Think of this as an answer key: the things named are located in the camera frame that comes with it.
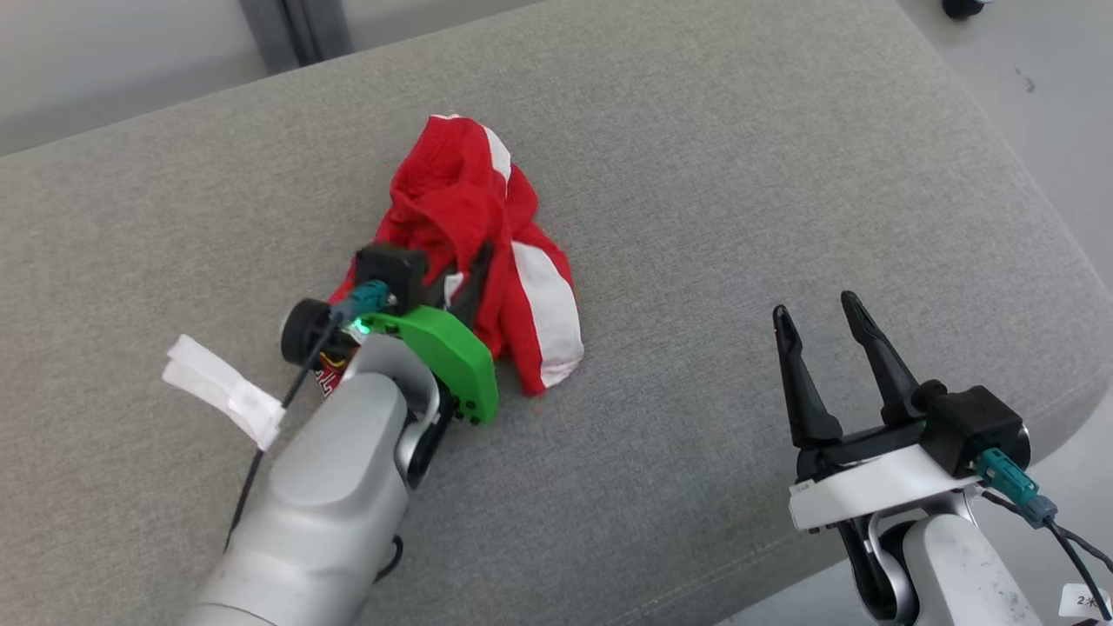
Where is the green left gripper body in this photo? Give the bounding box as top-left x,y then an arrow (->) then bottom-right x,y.
280,298 -> 502,428

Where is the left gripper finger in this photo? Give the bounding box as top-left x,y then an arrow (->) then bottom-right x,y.
448,242 -> 497,330

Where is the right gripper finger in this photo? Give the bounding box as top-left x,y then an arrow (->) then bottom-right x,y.
772,304 -> 844,449
840,291 -> 924,425

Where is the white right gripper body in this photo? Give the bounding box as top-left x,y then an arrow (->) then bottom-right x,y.
789,417 -> 983,533

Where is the red garment with white sleeves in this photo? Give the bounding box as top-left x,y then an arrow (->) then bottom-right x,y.
317,113 -> 585,401

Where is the grey fabric sofa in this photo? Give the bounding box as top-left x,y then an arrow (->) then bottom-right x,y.
0,0 -> 1113,626

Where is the white tape tag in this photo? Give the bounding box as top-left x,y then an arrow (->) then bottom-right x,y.
162,335 -> 288,451

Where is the left cable with teal connector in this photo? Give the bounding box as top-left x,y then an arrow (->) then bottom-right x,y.
224,280 -> 392,553

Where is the cable with teal connector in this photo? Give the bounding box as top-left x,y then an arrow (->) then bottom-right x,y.
976,448 -> 1113,609
224,280 -> 392,553

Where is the right cable with teal connector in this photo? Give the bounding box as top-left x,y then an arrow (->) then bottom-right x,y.
976,448 -> 1113,609

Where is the thin black cable loop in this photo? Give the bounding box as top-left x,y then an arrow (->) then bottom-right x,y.
372,532 -> 407,585

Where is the white cable label tag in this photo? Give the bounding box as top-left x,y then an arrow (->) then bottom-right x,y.
1061,583 -> 1113,620

